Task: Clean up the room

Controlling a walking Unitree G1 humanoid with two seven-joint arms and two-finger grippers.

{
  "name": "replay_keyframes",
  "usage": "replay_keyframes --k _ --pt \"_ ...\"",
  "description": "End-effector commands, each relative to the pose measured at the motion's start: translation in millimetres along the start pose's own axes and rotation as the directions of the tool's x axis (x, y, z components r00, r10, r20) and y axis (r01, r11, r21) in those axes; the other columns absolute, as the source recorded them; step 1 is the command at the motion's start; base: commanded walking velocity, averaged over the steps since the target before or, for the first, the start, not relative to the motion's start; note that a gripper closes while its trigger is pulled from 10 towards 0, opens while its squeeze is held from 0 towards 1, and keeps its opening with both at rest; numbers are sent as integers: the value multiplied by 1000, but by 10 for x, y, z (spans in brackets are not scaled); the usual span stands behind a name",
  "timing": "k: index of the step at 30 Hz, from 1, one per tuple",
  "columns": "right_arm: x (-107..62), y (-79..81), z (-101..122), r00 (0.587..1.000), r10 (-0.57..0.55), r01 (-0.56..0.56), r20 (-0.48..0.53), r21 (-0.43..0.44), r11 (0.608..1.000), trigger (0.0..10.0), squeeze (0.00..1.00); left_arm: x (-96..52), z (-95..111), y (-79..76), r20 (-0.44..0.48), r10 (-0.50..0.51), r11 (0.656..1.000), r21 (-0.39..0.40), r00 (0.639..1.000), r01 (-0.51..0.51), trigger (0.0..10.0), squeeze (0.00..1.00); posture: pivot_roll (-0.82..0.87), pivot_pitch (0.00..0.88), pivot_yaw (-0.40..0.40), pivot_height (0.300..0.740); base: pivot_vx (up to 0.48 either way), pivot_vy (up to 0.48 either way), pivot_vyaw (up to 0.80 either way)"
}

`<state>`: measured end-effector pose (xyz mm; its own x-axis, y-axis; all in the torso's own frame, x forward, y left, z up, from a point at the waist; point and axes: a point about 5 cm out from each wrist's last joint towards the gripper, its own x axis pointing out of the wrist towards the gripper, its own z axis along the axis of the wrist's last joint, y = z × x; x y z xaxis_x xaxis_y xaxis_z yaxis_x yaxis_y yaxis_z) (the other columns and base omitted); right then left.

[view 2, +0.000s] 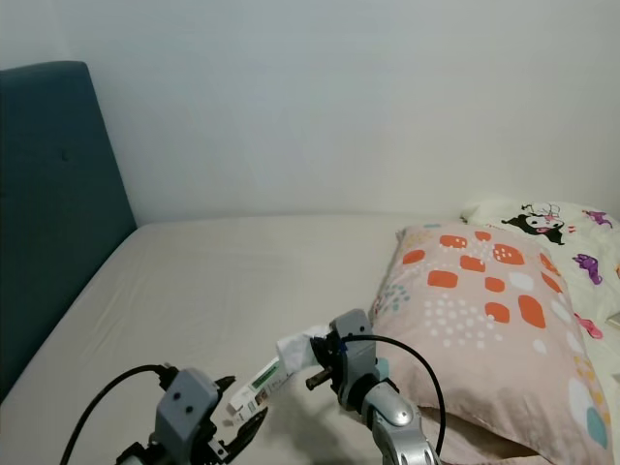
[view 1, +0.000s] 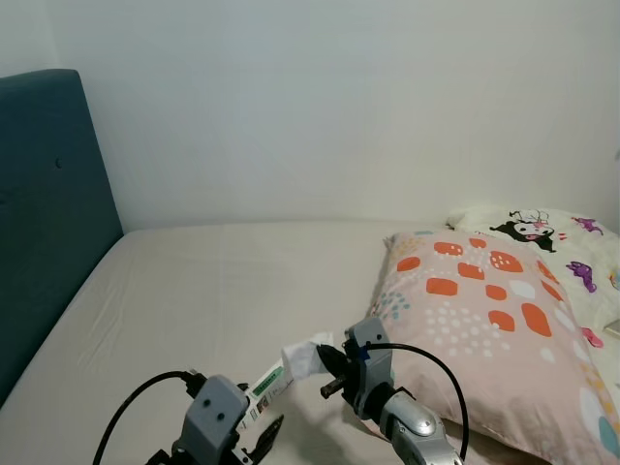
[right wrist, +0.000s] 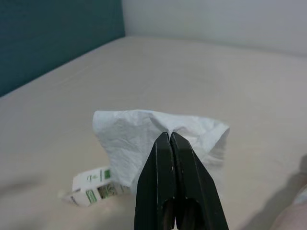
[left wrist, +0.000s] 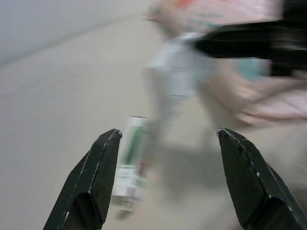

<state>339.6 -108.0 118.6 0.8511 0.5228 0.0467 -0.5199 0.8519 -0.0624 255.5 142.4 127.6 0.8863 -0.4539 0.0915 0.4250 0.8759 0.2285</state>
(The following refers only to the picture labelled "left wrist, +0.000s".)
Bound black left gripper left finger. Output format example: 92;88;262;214
43;128;123;230

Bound white plastic wrapper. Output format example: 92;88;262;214
143;32;218;149

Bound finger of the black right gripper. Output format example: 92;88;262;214
206;20;283;36
193;32;276;59

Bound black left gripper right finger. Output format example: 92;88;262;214
216;128;307;230

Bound green white carton box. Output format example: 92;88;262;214
111;115;151;208

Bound cream mattress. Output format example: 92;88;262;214
0;11;307;230

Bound pink pillow orange spots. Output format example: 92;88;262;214
143;0;307;127

